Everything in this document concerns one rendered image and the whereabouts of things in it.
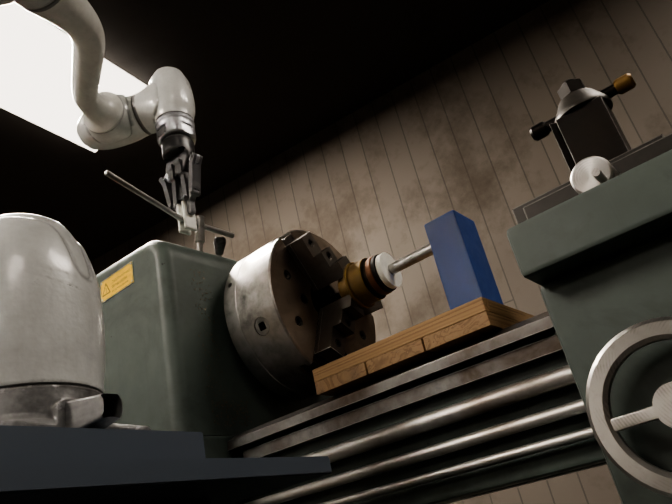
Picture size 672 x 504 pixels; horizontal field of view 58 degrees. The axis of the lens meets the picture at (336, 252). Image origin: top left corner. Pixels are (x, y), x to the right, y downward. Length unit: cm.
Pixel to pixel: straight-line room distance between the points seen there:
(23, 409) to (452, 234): 67
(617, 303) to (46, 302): 58
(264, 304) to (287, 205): 298
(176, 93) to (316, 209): 247
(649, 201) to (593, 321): 13
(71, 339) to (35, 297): 6
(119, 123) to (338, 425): 91
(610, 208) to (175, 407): 74
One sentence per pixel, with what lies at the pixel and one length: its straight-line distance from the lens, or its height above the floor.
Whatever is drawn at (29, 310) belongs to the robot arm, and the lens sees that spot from 68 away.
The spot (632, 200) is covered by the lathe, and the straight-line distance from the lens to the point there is 65.
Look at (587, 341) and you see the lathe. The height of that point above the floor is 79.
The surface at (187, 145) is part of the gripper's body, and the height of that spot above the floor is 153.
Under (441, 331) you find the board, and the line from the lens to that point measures 83.
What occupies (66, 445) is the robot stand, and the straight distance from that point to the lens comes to 59.
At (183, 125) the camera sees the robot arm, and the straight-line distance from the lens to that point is 146.
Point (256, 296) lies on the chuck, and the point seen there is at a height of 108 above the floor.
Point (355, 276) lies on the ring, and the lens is 110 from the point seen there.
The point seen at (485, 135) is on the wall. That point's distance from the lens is 355.
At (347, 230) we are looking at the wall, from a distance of 371.
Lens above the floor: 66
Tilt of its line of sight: 25 degrees up
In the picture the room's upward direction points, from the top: 13 degrees counter-clockwise
